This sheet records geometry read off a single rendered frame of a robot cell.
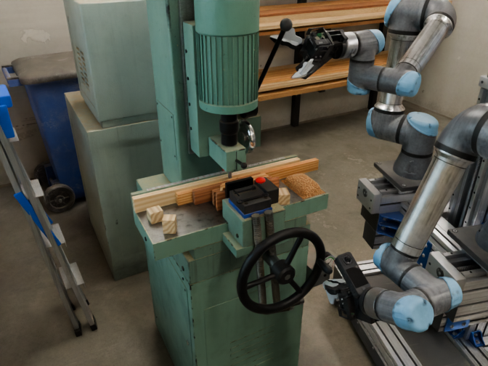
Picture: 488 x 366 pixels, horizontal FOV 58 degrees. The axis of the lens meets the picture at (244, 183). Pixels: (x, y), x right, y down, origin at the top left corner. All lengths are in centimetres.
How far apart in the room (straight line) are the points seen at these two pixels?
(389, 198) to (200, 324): 86
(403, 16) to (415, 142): 45
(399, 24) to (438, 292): 99
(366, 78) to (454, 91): 357
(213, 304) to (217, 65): 75
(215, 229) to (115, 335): 111
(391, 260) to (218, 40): 72
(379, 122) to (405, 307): 94
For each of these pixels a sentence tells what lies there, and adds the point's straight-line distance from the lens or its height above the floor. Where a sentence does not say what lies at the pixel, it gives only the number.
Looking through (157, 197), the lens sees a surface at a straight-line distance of 139.
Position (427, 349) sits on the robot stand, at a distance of 201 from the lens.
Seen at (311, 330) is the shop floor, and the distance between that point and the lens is 224.
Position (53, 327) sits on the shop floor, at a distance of 241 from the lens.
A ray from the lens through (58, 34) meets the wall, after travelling 346.
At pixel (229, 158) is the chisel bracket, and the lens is 135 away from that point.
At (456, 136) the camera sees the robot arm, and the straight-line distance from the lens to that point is 108.
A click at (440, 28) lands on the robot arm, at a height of 138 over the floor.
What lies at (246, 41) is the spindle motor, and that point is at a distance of 123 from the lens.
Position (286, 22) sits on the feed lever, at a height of 144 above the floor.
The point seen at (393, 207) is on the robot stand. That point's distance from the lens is 185.
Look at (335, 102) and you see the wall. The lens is 470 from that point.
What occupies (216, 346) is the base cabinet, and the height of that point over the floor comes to 40.
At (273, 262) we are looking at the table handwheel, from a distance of 129.
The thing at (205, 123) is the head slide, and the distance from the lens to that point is 143.
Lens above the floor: 164
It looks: 29 degrees down
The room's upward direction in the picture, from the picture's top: straight up
